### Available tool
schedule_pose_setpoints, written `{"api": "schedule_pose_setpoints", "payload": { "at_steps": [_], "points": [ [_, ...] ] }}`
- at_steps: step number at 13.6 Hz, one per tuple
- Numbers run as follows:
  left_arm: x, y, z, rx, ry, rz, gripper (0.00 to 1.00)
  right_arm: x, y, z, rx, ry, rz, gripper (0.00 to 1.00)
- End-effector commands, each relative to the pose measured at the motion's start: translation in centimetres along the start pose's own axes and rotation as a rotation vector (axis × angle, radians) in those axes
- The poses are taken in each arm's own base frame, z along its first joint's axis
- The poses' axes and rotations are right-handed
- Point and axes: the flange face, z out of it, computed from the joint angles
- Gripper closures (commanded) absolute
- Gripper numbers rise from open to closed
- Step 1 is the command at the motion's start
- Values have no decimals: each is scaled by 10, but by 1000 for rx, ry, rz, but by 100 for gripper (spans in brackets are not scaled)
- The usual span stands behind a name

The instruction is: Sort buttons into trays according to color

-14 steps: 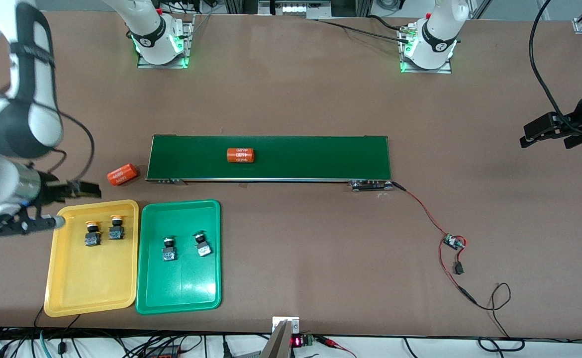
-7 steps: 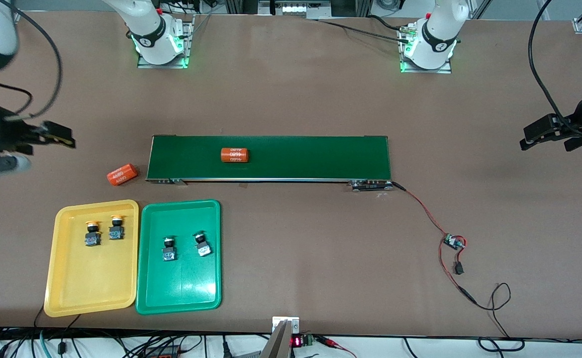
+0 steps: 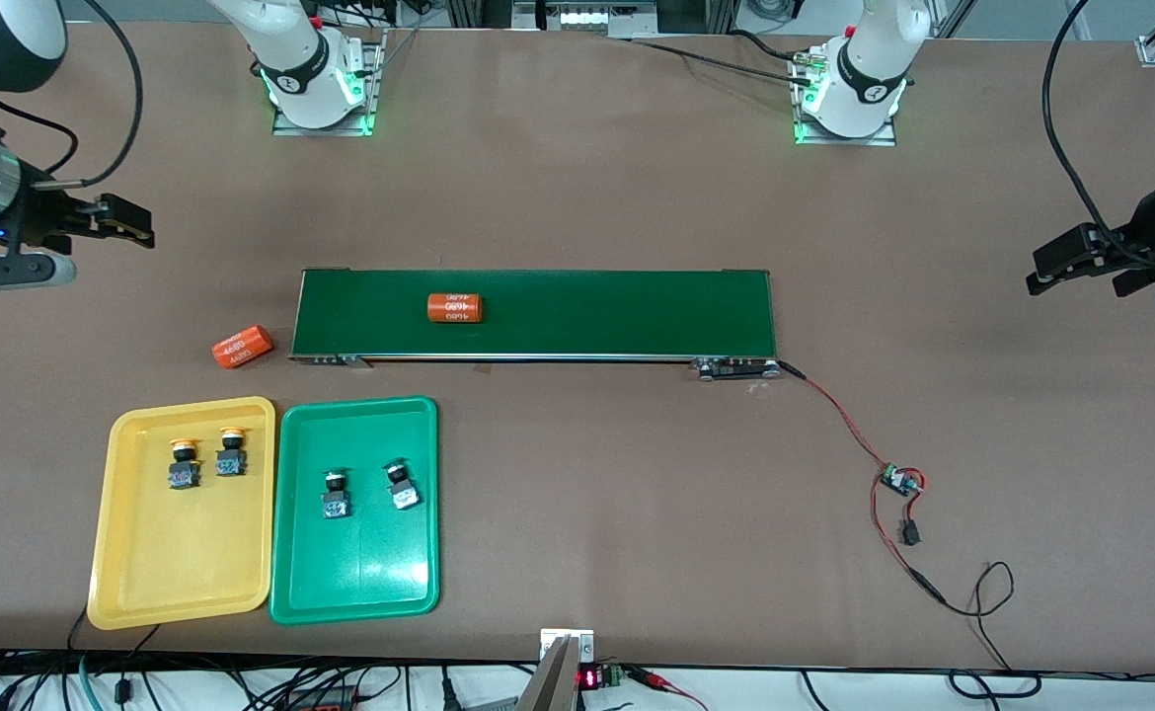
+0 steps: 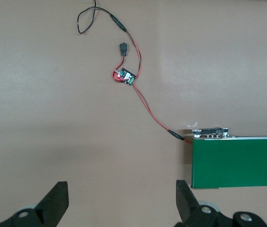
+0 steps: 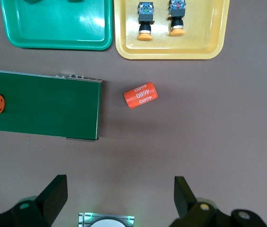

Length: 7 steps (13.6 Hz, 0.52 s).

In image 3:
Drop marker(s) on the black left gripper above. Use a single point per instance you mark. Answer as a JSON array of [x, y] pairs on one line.
[[1148, 221]]

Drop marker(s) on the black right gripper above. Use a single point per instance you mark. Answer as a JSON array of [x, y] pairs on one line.
[[44, 214]]

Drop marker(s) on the orange cylinder with white print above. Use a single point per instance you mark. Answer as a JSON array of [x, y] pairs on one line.
[[243, 347], [455, 308]]

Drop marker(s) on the yellow push button switch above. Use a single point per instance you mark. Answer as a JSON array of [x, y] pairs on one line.
[[183, 474], [231, 462]]

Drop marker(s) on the green push button switch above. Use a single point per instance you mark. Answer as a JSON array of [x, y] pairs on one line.
[[402, 497], [337, 506]]

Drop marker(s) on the small green circuit board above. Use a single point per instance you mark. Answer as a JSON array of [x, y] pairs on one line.
[[901, 480]]

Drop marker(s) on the small black connector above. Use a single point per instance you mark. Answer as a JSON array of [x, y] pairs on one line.
[[911, 534]]

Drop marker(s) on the yellow plastic tray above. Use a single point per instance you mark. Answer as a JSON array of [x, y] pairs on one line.
[[183, 553]]

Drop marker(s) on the green plastic tray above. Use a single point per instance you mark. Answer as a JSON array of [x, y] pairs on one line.
[[380, 563]]

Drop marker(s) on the green conveyor belt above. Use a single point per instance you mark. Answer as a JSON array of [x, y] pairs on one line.
[[637, 316]]

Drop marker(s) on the red power strip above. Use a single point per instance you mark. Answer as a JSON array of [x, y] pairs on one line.
[[321, 705]]

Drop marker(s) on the red clip lead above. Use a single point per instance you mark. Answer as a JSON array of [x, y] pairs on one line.
[[666, 683]]

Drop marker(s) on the red digit display module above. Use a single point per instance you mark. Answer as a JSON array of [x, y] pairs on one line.
[[592, 678]]

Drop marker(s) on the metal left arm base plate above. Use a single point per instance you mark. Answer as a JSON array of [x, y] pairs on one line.
[[849, 141]]

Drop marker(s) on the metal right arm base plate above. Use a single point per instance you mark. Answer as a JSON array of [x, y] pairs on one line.
[[377, 79]]

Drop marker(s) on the aluminium frame structure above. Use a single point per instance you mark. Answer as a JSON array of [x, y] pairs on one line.
[[528, 12]]

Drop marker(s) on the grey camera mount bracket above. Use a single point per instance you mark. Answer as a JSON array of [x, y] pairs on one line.
[[550, 681]]

